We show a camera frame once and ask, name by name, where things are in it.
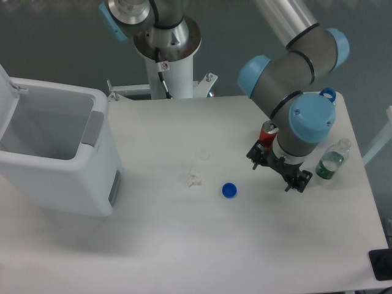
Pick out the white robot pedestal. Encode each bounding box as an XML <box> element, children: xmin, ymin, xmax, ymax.
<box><xmin>106</xmin><ymin>15</ymin><xmax>219</xmax><ymax>101</ymax></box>

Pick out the black cable on pedestal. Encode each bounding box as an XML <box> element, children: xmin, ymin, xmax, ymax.
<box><xmin>154</xmin><ymin>45</ymin><xmax>174</xmax><ymax>100</ymax></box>

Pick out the black device at corner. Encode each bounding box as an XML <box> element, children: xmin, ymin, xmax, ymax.
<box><xmin>368</xmin><ymin>249</ymin><xmax>391</xmax><ymax>281</ymax></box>

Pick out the white paper ball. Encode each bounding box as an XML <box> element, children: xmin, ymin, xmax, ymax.
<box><xmin>187</xmin><ymin>167</ymin><xmax>202</xmax><ymax>187</ymax></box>

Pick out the clear green-label bottle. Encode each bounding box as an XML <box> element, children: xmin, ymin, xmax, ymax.
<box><xmin>315</xmin><ymin>138</ymin><xmax>351</xmax><ymax>179</ymax></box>

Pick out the white frame at right edge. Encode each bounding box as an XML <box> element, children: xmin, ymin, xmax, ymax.
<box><xmin>362</xmin><ymin>106</ymin><xmax>391</xmax><ymax>166</ymax></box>

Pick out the crushed red soda can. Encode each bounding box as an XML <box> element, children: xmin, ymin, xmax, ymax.
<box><xmin>259</xmin><ymin>120</ymin><xmax>279</xmax><ymax>148</ymax></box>

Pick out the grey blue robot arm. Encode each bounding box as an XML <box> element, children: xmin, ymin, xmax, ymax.
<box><xmin>99</xmin><ymin>1</ymin><xmax>350</xmax><ymax>192</ymax></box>

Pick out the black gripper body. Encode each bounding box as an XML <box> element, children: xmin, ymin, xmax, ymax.
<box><xmin>246</xmin><ymin>140</ymin><xmax>313</xmax><ymax>192</ymax></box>

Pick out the clear plastic cap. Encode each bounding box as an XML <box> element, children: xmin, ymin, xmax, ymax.
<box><xmin>197</xmin><ymin>149</ymin><xmax>211</xmax><ymax>161</ymax></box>

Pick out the blue plastic drink bottle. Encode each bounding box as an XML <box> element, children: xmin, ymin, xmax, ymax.
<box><xmin>319</xmin><ymin>88</ymin><xmax>336</xmax><ymax>105</ymax></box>

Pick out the white open trash bin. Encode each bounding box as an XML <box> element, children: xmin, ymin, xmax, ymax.
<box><xmin>1</xmin><ymin>70</ymin><xmax>123</xmax><ymax>217</ymax></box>

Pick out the blue bottle cap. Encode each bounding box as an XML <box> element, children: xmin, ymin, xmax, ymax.
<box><xmin>221</xmin><ymin>183</ymin><xmax>238</xmax><ymax>198</ymax></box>

